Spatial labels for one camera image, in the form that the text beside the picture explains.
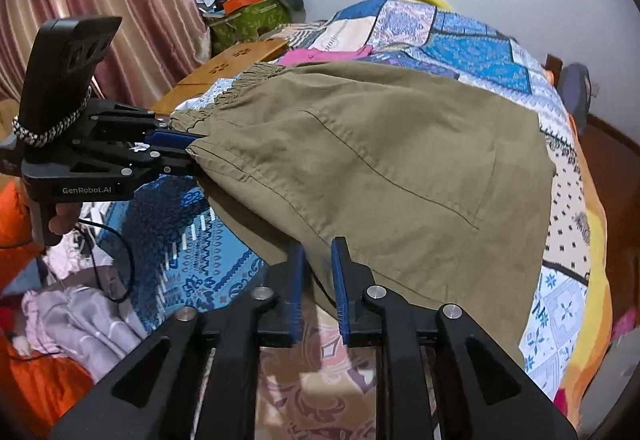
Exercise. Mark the wooden headboard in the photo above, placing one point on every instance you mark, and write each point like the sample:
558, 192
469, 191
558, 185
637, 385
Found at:
235, 63

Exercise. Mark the pink cloth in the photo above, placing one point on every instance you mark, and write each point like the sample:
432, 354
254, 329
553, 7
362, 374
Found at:
325, 56

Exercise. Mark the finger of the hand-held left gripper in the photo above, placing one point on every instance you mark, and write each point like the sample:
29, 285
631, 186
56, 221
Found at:
172, 163
170, 139

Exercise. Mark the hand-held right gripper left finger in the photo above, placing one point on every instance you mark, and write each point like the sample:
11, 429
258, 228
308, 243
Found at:
296, 280

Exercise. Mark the khaki pants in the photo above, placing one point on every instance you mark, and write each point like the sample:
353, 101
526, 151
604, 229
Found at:
380, 170

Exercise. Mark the green patterned bag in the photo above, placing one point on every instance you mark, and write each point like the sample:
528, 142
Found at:
250, 23

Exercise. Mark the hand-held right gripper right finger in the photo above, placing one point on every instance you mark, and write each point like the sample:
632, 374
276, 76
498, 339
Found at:
341, 280

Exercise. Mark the person's left hand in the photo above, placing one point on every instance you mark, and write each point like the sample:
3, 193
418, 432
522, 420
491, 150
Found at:
65, 219

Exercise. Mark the grey blue cushion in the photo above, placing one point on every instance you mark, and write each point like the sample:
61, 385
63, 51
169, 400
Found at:
574, 93

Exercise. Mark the orange box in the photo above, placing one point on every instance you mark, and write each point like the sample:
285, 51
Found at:
242, 0

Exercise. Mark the patchwork quilt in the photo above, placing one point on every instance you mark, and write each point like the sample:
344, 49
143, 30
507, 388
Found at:
450, 45

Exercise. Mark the person's left forearm orange sleeve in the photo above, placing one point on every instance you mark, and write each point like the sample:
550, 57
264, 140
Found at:
17, 230

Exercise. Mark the lilac grey cloth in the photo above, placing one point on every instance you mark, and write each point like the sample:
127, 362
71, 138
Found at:
85, 325

